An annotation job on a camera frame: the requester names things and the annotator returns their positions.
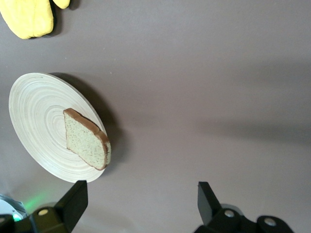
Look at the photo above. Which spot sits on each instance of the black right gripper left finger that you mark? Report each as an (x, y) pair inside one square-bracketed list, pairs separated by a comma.
[(70, 208)]

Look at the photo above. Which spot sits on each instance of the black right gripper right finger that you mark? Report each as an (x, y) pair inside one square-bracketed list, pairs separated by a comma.
[(211, 213)]

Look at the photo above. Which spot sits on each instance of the bread slice with brown crust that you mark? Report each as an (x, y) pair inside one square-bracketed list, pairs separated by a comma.
[(85, 140)]

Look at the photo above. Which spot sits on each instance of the round light wooden plate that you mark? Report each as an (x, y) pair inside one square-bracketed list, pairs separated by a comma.
[(39, 116)]

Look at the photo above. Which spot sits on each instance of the brown table cover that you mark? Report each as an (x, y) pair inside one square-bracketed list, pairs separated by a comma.
[(194, 72)]

